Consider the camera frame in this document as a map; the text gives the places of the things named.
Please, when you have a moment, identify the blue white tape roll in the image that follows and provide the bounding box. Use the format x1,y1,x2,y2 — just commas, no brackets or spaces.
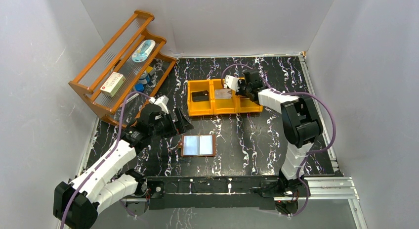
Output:
138,70,151,85

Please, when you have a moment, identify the yellow left bin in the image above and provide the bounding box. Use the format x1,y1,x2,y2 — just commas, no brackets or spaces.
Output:
187,79,213,117

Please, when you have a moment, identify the white blue oval case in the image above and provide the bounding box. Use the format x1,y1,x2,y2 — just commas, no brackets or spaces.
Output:
131,39,156,63

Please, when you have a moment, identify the yellow right bin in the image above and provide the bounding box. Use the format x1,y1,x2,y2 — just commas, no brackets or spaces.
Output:
233,94,263,114

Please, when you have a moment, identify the yellow middle bin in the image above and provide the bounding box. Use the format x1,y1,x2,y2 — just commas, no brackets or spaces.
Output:
210,79,235,115

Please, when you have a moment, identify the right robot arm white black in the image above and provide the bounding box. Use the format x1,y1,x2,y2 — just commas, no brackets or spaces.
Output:
224,70,323,196

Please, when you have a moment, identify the aluminium frame rail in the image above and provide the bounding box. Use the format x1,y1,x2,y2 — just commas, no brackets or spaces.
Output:
57,177,368,229

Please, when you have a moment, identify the black card in bin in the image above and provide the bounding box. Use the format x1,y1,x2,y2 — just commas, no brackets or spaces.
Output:
191,91,210,102

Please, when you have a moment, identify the white marker pen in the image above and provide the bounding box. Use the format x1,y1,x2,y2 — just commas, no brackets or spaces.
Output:
120,92,139,108

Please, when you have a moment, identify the blue small cube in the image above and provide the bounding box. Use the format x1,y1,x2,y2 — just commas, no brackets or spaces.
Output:
133,83,145,92

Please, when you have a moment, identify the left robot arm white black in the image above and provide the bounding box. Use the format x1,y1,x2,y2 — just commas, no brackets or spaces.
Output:
53,104,193,229

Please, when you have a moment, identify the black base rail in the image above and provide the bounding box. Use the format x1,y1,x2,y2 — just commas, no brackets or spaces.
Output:
117,176,310,215

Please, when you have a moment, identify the orange wooden shelf rack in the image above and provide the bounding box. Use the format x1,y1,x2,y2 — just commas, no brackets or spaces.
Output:
69,10,176,126

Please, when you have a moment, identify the grey card in bin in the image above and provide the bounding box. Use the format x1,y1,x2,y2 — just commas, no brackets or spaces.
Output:
214,89,233,100

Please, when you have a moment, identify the orange leather card holder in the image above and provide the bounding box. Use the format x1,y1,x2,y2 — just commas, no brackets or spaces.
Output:
178,135,216,157

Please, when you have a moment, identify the white red box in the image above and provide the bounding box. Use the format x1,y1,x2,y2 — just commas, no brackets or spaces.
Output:
100,72,126,97

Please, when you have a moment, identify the yellow bin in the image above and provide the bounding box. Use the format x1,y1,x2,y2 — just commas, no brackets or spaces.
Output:
233,94,263,114
187,79,213,117
210,79,235,115

